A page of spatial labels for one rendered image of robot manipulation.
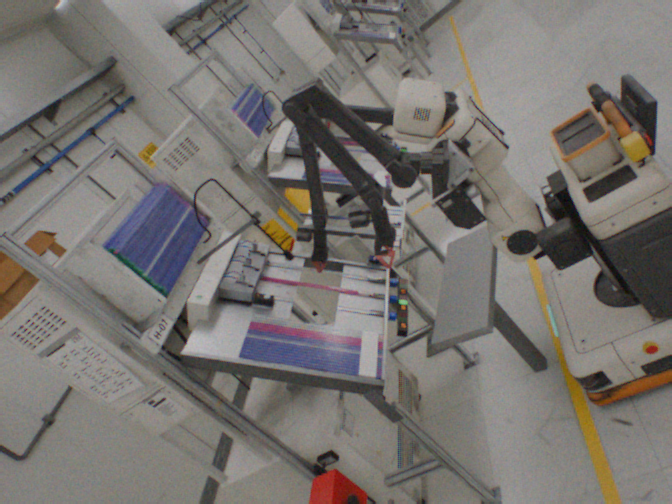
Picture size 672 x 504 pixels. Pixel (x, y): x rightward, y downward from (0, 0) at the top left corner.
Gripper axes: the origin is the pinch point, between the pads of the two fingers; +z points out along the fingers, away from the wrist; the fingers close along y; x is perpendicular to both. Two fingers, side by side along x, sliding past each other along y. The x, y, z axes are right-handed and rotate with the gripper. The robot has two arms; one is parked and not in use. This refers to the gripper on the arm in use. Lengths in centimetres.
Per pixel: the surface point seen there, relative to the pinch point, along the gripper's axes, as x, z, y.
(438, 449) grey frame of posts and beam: 52, 30, 63
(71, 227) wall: -184, 57, -107
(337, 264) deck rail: 6.9, 1.8, -8.2
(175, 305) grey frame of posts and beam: -47, -10, 43
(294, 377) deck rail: -1, 4, 60
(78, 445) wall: -130, 120, 15
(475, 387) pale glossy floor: 76, 58, 3
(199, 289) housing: -42, -10, 33
